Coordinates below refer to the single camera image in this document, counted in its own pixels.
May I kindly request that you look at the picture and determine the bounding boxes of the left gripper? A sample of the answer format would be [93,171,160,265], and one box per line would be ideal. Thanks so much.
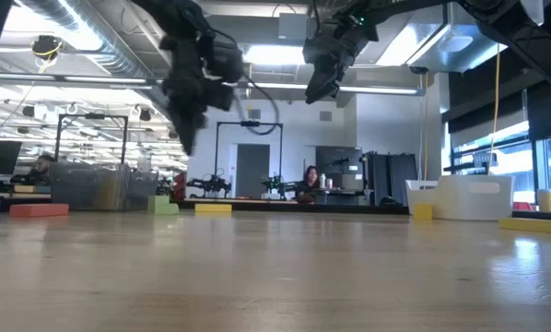
[159,13,244,157]

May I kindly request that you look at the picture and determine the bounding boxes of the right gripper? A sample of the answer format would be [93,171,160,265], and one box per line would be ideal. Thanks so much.
[302,16,381,105]

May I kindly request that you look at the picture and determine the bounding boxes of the green cube block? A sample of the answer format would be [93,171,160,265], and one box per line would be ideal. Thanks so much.
[147,195,170,215]

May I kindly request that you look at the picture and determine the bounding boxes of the yellow rectangular block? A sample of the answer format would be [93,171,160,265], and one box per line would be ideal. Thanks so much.
[193,203,233,214]
[412,204,434,221]

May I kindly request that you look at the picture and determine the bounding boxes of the clear plastic storage bin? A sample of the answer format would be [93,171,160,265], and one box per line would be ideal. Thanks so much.
[48,160,159,212]

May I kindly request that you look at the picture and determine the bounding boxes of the red foam block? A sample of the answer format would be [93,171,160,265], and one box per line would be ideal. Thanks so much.
[8,203,70,219]

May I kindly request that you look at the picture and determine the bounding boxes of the long thin yellow block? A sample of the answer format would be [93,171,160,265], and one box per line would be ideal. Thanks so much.
[498,217,551,235]

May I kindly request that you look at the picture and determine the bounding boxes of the long ceiling light strip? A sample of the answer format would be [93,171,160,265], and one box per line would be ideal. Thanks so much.
[0,72,427,97]

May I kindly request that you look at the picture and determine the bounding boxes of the grey ceiling box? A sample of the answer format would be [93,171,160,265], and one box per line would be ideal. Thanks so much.
[277,12,311,42]

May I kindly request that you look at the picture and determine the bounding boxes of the grey door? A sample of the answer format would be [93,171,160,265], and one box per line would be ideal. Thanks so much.
[235,143,271,200]

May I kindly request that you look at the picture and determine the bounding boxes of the background wooden table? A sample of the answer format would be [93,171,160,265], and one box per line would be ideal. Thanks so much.
[182,196,299,205]

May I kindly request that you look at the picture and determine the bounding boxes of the person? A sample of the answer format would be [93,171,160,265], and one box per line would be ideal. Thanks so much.
[296,165,323,204]
[10,154,55,185]

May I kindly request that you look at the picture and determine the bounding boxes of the dark grey cabinet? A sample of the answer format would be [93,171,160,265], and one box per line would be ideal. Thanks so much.
[362,151,417,207]

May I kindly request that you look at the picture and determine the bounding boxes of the yellow black ceiling reel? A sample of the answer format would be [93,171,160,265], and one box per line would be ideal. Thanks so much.
[29,34,64,61]

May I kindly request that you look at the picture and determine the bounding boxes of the white plastic bin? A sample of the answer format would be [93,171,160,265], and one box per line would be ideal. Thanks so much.
[404,174,516,222]

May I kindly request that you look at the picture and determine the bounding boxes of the yellow roll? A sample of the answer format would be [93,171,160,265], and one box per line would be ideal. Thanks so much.
[536,188,551,214]

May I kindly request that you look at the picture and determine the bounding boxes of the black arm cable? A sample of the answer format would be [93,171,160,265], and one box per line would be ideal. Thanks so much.
[231,73,281,137]

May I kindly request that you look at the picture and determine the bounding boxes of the black gantry frame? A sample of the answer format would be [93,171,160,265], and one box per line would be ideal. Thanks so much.
[53,113,130,165]
[214,121,285,200]

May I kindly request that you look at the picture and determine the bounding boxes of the black table frame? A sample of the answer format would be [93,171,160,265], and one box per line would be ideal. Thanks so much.
[0,196,551,228]

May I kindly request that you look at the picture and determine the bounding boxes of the round ribbed ceiling duct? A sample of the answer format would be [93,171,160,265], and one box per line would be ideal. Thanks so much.
[17,0,184,121]

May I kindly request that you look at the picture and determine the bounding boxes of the silver air duct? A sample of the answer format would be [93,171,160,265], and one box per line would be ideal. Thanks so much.
[353,0,545,75]

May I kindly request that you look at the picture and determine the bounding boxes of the yellow hanging cord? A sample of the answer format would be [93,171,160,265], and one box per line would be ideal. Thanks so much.
[487,43,503,176]

